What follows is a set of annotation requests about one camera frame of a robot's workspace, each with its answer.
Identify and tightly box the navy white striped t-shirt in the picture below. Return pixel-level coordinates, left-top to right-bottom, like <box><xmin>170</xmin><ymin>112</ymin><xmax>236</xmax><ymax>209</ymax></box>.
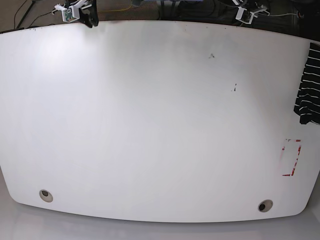
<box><xmin>293</xmin><ymin>42</ymin><xmax>320</xmax><ymax>125</ymax></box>

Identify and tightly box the table grommet hole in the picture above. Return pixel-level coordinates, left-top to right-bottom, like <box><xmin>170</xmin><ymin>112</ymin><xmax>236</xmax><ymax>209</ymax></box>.
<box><xmin>257</xmin><ymin>199</ymin><xmax>273</xmax><ymax>213</ymax></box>
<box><xmin>39</xmin><ymin>189</ymin><xmax>53</xmax><ymax>203</ymax></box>

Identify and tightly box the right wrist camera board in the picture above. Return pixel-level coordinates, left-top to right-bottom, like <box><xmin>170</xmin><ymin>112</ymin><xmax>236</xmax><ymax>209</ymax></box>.
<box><xmin>61</xmin><ymin>6</ymin><xmax>80</xmax><ymax>23</ymax></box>

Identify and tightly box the left table grommet hole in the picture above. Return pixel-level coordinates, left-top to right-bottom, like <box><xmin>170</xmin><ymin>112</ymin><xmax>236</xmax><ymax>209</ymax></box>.
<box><xmin>39</xmin><ymin>189</ymin><xmax>53</xmax><ymax>203</ymax></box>

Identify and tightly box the red tape marking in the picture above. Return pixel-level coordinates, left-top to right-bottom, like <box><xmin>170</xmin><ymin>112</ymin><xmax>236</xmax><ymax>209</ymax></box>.
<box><xmin>280</xmin><ymin>139</ymin><xmax>302</xmax><ymax>177</ymax></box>

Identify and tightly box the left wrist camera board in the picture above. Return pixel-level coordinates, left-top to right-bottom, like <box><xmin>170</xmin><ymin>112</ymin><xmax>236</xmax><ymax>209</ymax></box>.
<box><xmin>237</xmin><ymin>9</ymin><xmax>254</xmax><ymax>25</ymax></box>

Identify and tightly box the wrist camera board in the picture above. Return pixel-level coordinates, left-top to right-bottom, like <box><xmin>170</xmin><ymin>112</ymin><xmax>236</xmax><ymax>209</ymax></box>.
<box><xmin>61</xmin><ymin>6</ymin><xmax>80</xmax><ymax>23</ymax></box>
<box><xmin>237</xmin><ymin>9</ymin><xmax>254</xmax><ymax>25</ymax></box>

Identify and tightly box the right table grommet hole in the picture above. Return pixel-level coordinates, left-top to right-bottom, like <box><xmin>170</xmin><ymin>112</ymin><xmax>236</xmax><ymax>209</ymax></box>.
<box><xmin>257</xmin><ymin>199</ymin><xmax>273</xmax><ymax>213</ymax></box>

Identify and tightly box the yellow cable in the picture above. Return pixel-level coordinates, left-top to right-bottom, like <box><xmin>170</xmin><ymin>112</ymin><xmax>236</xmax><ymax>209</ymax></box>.
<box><xmin>99</xmin><ymin>0</ymin><xmax>135</xmax><ymax>15</ymax></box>

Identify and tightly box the white cable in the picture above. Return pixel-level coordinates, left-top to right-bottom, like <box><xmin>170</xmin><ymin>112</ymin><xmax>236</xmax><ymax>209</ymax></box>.
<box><xmin>268</xmin><ymin>11</ymin><xmax>301</xmax><ymax>18</ymax></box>

